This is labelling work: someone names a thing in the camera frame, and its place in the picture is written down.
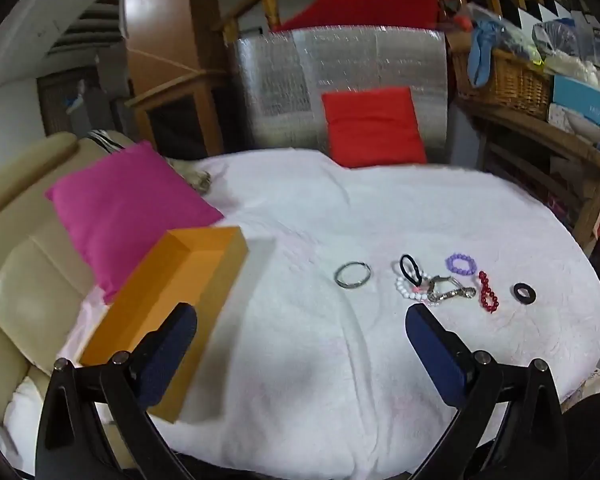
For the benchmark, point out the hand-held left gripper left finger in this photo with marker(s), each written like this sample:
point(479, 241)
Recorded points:
point(167, 355)

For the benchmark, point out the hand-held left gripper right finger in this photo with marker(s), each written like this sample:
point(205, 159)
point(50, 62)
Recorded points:
point(434, 355)

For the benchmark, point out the orange cardboard box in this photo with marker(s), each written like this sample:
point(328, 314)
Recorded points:
point(180, 270)

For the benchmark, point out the white fleece blanket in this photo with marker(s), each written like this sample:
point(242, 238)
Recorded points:
point(330, 360)

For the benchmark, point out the silver bangle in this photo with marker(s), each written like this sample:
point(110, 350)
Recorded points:
point(337, 275)

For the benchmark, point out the pink cushion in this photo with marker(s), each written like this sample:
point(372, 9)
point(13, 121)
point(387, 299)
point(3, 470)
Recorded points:
point(125, 210)

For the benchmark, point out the beige leather sofa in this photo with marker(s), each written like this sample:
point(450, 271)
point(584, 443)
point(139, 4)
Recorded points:
point(20, 280)

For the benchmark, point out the beige patterned cloth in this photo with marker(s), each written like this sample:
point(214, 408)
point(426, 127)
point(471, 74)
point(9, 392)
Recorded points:
point(195, 177)

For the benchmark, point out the black white striped cloth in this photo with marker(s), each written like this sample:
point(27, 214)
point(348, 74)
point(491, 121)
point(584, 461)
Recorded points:
point(105, 140)

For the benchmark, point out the small red cushion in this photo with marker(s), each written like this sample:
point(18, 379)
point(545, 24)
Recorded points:
point(372, 127)

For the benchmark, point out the wooden side table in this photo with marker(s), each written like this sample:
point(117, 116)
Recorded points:
point(554, 140)

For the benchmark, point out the wicker basket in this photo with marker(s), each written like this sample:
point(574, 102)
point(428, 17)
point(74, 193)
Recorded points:
point(509, 85)

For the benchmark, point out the silver foil sheet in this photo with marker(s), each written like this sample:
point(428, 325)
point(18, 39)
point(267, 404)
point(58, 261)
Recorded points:
point(280, 85)

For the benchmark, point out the blue cardboard box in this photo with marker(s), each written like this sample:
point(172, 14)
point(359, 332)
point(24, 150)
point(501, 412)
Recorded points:
point(579, 95)

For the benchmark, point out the blue cloth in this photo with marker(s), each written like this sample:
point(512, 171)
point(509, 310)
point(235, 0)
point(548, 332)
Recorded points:
point(482, 50)

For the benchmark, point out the clear plastic bag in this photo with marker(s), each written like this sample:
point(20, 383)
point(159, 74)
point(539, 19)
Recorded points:
point(564, 40)

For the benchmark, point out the wooden panel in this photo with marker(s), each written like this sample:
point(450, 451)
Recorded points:
point(160, 10)

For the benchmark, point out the large red cushion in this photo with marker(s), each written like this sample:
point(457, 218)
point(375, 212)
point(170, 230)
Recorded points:
point(369, 5)

